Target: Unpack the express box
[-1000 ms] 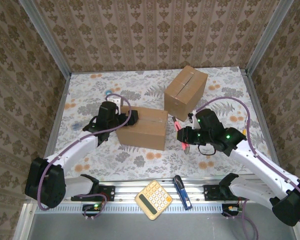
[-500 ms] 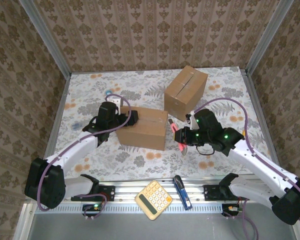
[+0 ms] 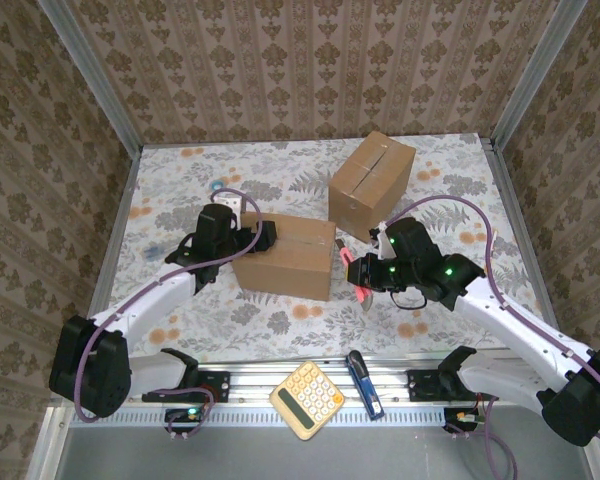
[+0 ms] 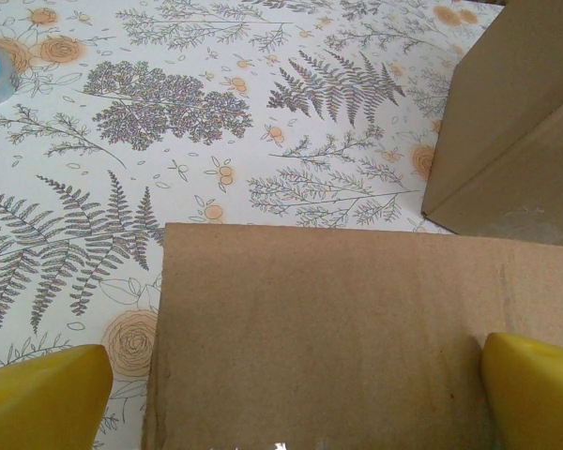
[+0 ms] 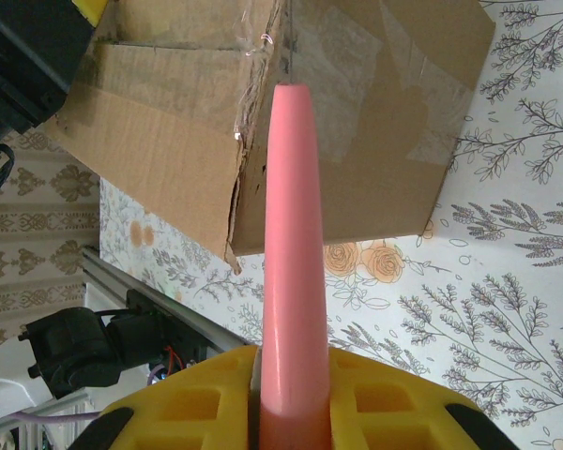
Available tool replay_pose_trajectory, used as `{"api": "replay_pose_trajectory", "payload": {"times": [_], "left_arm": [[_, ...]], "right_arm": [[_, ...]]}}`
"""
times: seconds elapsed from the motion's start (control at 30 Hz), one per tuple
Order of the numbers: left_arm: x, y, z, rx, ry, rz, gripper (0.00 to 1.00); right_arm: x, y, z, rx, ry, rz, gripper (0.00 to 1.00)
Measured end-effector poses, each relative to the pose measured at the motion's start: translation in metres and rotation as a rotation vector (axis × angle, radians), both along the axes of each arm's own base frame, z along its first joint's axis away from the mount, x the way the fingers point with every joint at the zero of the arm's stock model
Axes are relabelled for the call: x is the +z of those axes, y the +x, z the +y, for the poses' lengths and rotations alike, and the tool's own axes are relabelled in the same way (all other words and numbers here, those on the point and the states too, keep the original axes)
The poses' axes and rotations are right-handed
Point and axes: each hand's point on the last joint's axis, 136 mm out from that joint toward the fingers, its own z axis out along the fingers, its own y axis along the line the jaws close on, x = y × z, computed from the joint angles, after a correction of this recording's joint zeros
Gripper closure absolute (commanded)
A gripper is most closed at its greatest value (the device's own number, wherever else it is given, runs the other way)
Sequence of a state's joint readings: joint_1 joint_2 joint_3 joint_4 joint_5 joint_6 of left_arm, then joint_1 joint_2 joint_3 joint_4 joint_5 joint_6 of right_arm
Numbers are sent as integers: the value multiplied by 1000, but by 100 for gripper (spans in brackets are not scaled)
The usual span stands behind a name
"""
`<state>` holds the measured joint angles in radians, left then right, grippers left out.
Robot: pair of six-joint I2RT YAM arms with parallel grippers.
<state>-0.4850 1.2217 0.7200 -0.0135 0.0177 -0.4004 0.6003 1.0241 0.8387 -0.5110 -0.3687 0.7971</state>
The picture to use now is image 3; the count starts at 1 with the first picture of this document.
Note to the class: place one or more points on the aluminium side rail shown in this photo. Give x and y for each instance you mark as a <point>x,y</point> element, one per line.
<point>512,200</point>
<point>122,200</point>

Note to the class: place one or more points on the pink utility knife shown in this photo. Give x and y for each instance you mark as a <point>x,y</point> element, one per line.
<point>346,257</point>

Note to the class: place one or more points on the aluminium frame post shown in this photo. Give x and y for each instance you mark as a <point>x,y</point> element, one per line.
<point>97,80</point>
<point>537,75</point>

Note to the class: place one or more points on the small blue tape roll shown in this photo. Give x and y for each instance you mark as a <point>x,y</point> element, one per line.
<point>217,184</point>

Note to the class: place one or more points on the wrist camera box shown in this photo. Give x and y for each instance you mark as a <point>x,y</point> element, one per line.
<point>228,202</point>
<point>380,240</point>

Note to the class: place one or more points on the grey metal panel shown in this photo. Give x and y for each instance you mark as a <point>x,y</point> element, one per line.
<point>230,455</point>

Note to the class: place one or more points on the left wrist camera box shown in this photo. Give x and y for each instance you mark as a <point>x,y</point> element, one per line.
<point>228,202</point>

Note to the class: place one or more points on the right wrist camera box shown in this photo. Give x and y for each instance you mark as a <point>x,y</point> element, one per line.
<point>380,240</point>

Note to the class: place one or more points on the small black controller board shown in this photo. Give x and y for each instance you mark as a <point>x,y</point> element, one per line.
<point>462,417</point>
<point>185,415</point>

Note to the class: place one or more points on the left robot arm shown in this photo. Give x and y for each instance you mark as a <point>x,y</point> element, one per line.
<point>145,305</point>

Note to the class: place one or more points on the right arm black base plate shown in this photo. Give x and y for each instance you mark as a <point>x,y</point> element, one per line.
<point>422,387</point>

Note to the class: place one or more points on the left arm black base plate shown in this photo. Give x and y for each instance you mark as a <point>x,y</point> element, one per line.
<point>217,387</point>

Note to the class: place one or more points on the brown cardboard box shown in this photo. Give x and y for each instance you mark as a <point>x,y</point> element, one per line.
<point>290,270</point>
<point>370,185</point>

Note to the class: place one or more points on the blue black stapler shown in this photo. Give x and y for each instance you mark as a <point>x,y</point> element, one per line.
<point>365,387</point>

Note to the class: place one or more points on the aluminium cross rail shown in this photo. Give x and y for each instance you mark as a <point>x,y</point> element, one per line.
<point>250,385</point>

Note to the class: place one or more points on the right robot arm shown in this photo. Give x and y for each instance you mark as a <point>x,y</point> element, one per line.
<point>525,340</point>

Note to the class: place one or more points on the yellow calculator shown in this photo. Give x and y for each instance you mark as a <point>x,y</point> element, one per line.
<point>307,397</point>

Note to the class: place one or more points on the floral tablecloth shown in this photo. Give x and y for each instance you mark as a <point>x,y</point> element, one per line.
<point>260,340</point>

